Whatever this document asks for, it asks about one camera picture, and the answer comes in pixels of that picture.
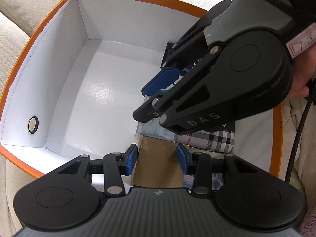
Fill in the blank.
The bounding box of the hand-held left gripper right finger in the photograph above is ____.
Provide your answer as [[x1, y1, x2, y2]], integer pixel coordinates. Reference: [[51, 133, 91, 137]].
[[176, 144, 271, 199]]

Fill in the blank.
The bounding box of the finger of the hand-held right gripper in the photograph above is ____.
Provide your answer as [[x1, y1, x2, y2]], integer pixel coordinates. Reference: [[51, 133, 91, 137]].
[[142, 0, 233, 97], [133, 46, 238, 136]]

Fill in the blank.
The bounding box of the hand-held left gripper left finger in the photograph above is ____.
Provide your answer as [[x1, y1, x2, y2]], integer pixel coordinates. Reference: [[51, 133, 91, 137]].
[[46, 144, 138, 198]]

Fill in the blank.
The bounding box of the brown cardboard box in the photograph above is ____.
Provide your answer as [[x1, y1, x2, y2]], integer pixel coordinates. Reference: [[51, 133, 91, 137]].
[[131, 136, 189, 188]]

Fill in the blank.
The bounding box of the plaid pattern case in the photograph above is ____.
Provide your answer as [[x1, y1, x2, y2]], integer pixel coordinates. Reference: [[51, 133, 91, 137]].
[[178, 122, 235, 153]]

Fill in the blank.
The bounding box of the small mauve patterned box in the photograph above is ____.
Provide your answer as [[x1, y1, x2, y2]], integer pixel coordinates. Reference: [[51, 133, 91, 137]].
[[183, 173, 226, 192]]

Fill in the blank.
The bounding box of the orange cardboard shoe box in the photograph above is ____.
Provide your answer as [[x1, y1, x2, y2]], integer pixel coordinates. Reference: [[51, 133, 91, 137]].
[[0, 0, 283, 181]]

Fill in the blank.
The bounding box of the person's right hand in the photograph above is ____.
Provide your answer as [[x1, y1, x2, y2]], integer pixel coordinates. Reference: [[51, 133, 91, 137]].
[[288, 41, 316, 100]]

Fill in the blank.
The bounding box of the pink fluffy cloth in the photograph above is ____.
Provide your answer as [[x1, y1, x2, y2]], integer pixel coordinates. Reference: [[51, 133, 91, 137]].
[[300, 210, 316, 237]]

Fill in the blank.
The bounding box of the black cable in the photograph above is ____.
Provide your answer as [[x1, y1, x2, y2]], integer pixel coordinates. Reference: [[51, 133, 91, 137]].
[[284, 78, 316, 183]]

